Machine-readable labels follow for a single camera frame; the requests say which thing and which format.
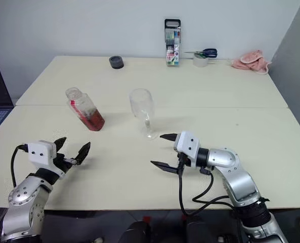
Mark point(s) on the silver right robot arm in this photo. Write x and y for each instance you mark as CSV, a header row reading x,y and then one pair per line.
x,y
230,172

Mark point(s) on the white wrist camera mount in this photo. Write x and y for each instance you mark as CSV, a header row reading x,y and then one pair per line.
x,y
187,144
41,153

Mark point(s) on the clear bottle with red contents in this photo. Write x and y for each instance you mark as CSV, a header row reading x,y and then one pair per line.
x,y
91,119

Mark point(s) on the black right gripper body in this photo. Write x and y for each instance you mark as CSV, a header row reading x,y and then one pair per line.
x,y
186,160

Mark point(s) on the pink cloth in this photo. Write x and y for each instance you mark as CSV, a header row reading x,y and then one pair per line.
x,y
252,63

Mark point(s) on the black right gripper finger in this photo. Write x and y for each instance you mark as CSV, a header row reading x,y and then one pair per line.
x,y
170,137
166,167

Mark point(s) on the marker pen set box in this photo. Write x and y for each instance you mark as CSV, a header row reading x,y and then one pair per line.
x,y
173,45

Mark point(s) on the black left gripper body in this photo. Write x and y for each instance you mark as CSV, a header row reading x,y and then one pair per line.
x,y
62,162

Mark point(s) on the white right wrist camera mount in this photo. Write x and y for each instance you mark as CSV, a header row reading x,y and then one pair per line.
x,y
187,144

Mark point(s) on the clear tape roll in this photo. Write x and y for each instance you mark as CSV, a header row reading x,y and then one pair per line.
x,y
199,62

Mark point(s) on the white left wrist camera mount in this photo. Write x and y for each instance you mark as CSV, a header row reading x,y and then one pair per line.
x,y
41,153

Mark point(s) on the dark rounded shape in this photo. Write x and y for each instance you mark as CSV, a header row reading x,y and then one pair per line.
x,y
134,233

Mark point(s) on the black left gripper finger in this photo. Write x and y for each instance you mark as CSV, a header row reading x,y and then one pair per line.
x,y
60,143
83,153

